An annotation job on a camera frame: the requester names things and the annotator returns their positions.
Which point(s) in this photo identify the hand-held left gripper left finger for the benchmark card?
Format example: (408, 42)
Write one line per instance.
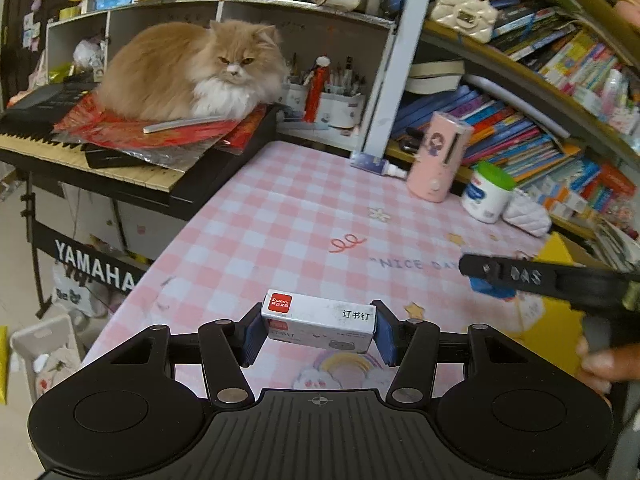
(252, 336)

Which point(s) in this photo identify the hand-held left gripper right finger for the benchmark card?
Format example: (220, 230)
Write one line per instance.
(385, 336)

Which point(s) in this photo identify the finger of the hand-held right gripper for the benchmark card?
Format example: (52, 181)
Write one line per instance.
(500, 272)

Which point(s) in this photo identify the yellow cardboard box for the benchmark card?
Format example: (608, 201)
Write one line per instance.
(555, 330)

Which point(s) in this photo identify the white staple box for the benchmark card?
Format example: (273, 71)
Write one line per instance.
(320, 322)

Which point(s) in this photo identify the person's right hand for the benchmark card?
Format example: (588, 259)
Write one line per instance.
(615, 367)

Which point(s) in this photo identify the white quilted pouch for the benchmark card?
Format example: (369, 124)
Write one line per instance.
(527, 215)

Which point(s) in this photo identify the white jar with green lid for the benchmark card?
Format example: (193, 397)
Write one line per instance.
(487, 197)

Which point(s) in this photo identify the pink checked tablecloth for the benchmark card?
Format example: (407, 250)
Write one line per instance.
(280, 230)

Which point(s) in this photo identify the pink cylindrical device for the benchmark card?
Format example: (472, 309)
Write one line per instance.
(440, 160)

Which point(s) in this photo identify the row of colourful books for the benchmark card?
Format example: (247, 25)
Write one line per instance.
(500, 130)
(575, 55)

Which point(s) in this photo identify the white rolled paper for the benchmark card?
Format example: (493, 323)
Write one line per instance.
(515, 105)

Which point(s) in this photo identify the dark blue glue bottle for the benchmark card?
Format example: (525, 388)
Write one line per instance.
(370, 162)

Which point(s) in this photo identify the white plastic bag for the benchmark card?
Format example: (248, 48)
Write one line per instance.
(75, 290)

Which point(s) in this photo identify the black keyboard stand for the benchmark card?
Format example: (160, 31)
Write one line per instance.
(85, 257)

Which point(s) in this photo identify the thick cream book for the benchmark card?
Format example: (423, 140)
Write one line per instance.
(435, 77)

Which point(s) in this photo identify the white floor basket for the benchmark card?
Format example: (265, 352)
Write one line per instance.
(45, 355)

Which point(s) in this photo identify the silver metal comb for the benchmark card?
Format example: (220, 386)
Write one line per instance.
(185, 124)

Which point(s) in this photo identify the white shelf unit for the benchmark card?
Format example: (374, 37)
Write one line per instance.
(395, 60)

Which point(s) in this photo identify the small white pen cup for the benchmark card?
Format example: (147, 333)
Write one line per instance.
(295, 102)

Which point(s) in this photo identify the red paper sheets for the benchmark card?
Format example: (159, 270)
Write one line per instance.
(125, 135)

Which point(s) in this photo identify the wooden bookshelf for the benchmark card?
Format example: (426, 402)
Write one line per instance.
(445, 37)

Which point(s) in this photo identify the red cylindrical case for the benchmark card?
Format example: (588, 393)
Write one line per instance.
(316, 90)

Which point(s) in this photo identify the white quilted handbag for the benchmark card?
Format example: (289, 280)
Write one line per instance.
(462, 10)

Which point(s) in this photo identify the orange and white cat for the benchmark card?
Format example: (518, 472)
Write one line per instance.
(165, 75)

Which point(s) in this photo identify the black electronic keyboard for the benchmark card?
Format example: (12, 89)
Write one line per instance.
(30, 105)

